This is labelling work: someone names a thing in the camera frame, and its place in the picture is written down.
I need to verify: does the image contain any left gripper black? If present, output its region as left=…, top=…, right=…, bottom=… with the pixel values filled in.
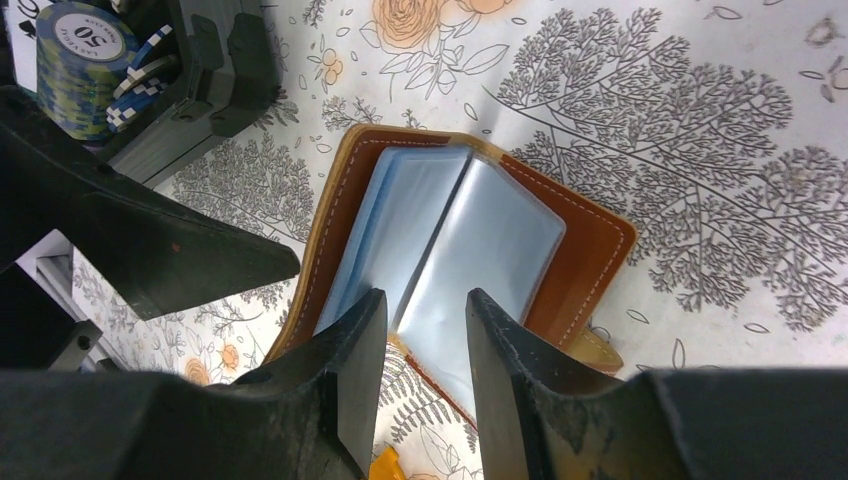
left=1, top=86, right=300, bottom=371

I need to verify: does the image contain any blue yellow fifty chip stack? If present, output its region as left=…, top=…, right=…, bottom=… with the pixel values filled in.
left=35, top=2, right=138, bottom=142

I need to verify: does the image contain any orange green brown card stack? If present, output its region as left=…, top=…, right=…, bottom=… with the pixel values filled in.
left=368, top=446, right=406, bottom=480

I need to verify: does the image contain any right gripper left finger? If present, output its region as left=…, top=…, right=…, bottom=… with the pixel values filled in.
left=231, top=288, right=387, bottom=479

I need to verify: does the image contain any brown leather card holder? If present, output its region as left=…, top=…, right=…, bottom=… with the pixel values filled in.
left=268, top=123, right=637, bottom=421

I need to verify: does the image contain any floral patterned table mat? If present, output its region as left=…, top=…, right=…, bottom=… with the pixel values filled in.
left=66, top=0, right=848, bottom=480

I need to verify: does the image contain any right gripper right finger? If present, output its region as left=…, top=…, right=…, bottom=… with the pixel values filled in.
left=466, top=288, right=636, bottom=479

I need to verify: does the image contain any black poker chip case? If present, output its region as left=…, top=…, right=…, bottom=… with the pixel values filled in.
left=0, top=0, right=283, bottom=190

